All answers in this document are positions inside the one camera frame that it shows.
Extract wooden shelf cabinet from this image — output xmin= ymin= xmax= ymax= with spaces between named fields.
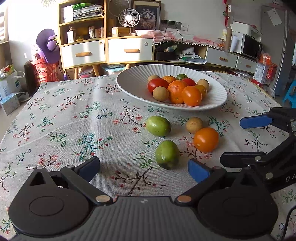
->
xmin=58 ymin=1 xmax=154 ymax=78

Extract white ribbed plate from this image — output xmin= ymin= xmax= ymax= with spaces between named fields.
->
xmin=116 ymin=64 xmax=227 ymax=111

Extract white desk fan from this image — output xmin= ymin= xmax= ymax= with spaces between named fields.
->
xmin=118 ymin=9 xmax=140 ymax=31

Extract floral tablecloth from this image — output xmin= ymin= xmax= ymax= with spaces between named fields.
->
xmin=1 ymin=72 xmax=288 ymax=238

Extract low tv cabinet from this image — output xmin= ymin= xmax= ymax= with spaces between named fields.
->
xmin=154 ymin=41 xmax=257 ymax=74

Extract green fruit far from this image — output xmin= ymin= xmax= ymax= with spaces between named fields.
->
xmin=145 ymin=116 xmax=171 ymax=137

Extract purple plush toy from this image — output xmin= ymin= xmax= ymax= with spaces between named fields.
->
xmin=36 ymin=29 xmax=60 ymax=64

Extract large orange mandarin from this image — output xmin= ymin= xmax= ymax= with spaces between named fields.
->
xmin=168 ymin=80 xmax=188 ymax=104

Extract white cardboard box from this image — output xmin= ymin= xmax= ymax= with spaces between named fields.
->
xmin=0 ymin=70 xmax=25 ymax=99

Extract framed cat picture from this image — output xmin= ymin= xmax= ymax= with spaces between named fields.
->
xmin=132 ymin=1 xmax=161 ymax=31

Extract red drum box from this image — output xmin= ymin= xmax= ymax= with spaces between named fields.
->
xmin=31 ymin=57 xmax=59 ymax=85

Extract small orange mandarin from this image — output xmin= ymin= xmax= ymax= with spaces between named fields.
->
xmin=162 ymin=75 xmax=177 ymax=84

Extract tan longan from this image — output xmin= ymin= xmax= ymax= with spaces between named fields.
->
xmin=197 ymin=79 xmax=210 ymax=91
xmin=186 ymin=117 xmax=204 ymax=134
xmin=152 ymin=86 xmax=169 ymax=102

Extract small red tomato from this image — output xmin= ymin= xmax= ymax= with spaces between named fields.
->
xmin=183 ymin=78 xmax=197 ymax=86

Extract green fruit near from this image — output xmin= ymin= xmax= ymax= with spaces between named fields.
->
xmin=155 ymin=140 xmax=180 ymax=170

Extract large red tomato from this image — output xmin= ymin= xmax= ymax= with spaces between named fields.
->
xmin=147 ymin=78 xmax=169 ymax=93

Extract small orange tomato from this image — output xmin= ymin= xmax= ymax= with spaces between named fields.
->
xmin=195 ymin=84 xmax=207 ymax=99

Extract white microwave oven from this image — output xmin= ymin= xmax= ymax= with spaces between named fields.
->
xmin=230 ymin=32 xmax=262 ymax=59

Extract green fruit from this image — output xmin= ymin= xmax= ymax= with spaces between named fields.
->
xmin=155 ymin=140 xmax=180 ymax=170
xmin=145 ymin=116 xmax=171 ymax=137

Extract dark green tomato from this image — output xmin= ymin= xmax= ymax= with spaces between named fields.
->
xmin=176 ymin=74 xmax=188 ymax=80

